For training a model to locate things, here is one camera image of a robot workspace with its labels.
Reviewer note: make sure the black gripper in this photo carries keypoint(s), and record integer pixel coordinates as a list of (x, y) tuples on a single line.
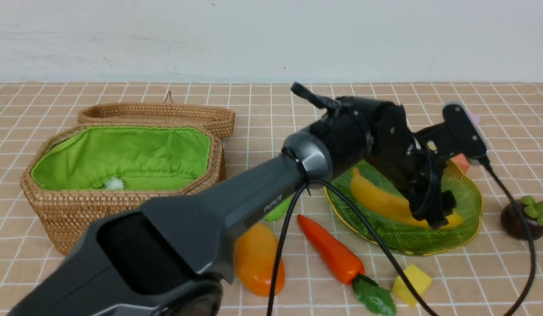
[(417, 176)]

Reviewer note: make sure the yellow toy banana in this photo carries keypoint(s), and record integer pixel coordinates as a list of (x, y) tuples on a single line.
[(384, 204)]

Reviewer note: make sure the orange toy carrot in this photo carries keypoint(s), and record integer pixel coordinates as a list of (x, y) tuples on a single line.
[(347, 268)]

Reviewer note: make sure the purple toy mangosteen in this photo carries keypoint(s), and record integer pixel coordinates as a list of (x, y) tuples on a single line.
[(526, 211)]

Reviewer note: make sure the orange yellow toy mango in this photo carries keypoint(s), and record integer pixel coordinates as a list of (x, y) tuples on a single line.
[(254, 258)]

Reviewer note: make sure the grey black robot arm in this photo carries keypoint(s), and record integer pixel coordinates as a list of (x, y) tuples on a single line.
[(168, 257)]

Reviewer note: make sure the orange foam cube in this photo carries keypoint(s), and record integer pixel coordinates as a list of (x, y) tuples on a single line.
[(462, 163)]

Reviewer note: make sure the green leaf-shaped glass plate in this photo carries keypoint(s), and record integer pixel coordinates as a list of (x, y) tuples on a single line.
[(403, 238)]

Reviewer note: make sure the pink foam cube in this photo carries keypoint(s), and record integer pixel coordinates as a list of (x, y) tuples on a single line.
[(474, 118)]

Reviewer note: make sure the yellow foam cube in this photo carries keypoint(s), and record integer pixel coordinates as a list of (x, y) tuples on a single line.
[(418, 279)]

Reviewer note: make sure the green foam cube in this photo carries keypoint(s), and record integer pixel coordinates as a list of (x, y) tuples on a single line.
[(279, 211)]

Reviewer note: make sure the woven rattan basket lid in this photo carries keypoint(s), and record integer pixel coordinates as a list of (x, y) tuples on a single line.
[(218, 120)]

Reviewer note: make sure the woven rattan basket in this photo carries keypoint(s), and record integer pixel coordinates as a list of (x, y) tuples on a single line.
[(91, 171)]

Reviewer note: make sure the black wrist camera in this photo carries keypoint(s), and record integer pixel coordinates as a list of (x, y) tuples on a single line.
[(456, 135)]

